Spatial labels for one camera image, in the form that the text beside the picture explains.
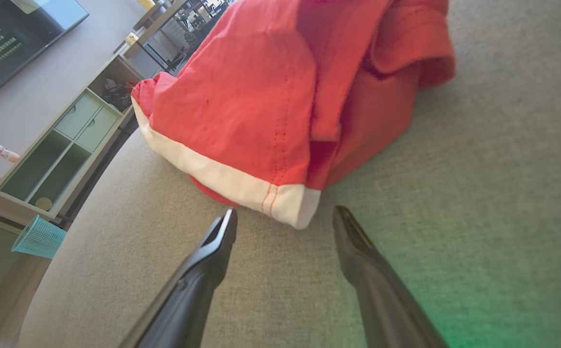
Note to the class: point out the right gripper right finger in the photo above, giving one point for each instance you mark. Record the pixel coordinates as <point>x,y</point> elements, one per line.
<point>381,299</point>

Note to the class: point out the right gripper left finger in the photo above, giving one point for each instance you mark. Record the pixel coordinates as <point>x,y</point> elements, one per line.
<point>193,295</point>

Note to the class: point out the red shorts white stripe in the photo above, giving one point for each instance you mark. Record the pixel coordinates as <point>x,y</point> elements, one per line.
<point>241,96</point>

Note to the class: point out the grey fabric sofa seat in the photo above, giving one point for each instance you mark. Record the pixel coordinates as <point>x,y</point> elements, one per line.
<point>478,193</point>

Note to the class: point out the teal plastic mesh basket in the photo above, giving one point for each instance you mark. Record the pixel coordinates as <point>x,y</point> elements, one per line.
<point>38,239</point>

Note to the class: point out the small round beige object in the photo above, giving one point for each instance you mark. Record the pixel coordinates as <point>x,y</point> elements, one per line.
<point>43,204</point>

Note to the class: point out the pale green shelf cabinet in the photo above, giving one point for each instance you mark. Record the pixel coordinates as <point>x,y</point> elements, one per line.
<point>84,116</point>

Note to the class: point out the white spray bottle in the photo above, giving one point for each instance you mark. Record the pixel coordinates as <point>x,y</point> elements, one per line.
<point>5,153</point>

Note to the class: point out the black flat screen television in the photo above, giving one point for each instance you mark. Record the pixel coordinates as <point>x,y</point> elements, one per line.
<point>14,38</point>

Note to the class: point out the wooden desk black frame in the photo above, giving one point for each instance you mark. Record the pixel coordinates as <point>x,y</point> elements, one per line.
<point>162,17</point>

